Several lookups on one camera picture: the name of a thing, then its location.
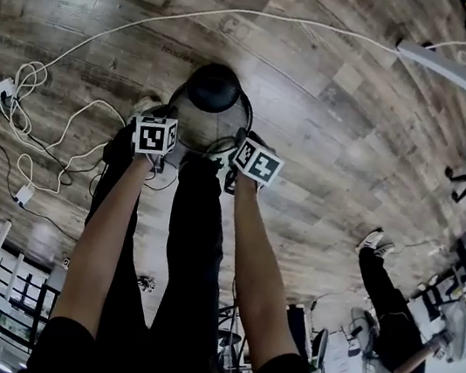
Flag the person's right forearm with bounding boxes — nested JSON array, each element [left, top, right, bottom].
[[203, 176, 326, 373]]

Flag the white power strip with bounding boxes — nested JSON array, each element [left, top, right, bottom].
[[0, 74, 17, 106]]

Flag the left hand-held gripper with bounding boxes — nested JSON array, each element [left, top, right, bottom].
[[127, 110, 182, 177]]

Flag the grey cloth bag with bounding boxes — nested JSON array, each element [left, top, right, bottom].
[[430, 299, 466, 358]]

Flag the person's black trousers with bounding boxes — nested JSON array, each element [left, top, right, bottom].
[[51, 120, 310, 373]]

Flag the white adapter cable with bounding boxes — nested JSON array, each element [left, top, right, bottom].
[[10, 87, 131, 206]]

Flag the person's left white shoe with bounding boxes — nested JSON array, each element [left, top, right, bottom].
[[129, 92, 165, 128]]

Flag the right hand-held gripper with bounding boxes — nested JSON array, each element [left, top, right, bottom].
[[222, 133, 289, 203]]

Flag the black mesh waste bin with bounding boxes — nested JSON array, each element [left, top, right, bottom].
[[162, 56, 262, 161]]

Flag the white wooden rack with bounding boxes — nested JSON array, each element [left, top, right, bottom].
[[0, 217, 74, 349]]

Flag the person's left forearm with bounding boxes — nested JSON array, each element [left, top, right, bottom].
[[48, 146, 157, 346]]

